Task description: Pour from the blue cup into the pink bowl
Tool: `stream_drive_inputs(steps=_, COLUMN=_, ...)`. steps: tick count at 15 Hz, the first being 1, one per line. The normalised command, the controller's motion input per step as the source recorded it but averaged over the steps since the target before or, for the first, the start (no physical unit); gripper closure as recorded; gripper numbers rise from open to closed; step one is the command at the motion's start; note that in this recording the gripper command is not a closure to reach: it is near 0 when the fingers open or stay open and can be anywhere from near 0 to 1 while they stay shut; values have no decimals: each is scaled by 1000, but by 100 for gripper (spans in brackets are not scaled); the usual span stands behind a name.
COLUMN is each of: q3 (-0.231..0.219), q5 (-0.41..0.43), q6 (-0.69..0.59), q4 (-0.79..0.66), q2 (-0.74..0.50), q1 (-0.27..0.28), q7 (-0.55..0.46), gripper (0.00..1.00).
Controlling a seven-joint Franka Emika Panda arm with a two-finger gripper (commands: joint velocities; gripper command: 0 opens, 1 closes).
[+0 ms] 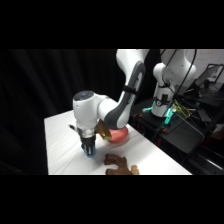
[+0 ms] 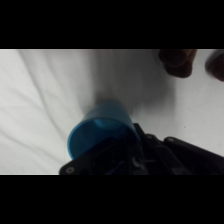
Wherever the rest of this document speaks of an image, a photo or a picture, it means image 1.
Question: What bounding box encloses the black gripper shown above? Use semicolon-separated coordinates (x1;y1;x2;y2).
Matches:
79;134;98;156

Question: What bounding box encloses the pink bowl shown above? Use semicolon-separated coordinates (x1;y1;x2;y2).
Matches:
107;125;130;145

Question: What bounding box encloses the brown plush toy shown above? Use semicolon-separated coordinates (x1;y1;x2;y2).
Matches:
103;153;141;176

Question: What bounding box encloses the black curtain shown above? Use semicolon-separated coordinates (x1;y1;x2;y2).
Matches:
0;49;164;176

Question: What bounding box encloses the black robot stand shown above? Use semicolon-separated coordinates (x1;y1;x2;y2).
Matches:
122;97;224;176

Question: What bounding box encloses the black monitor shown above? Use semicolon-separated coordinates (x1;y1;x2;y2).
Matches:
194;63;224;90

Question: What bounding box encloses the gold wrist camera mount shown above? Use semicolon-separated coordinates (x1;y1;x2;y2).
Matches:
96;119;113;141

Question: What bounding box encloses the yellow cable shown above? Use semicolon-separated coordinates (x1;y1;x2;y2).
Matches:
171;96;198;120

